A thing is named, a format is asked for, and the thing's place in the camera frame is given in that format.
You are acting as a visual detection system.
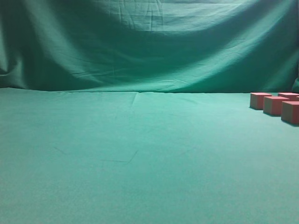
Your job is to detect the green cloth backdrop and cover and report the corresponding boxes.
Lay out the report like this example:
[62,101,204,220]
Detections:
[0,0,299,224]

